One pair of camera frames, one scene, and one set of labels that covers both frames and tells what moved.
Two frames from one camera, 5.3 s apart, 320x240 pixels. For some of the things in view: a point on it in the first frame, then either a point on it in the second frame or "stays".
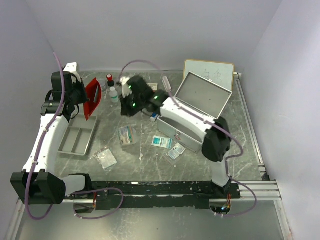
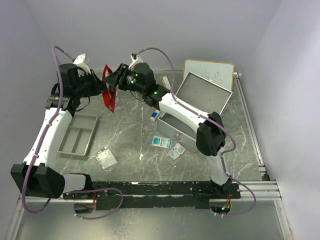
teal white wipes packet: [162, 142] stays
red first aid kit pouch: [94, 94] -> [109, 96]
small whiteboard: [221, 73] stays
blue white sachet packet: [177, 151] stays
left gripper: [84, 97] -> [99, 86]
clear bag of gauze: [105, 157] stays
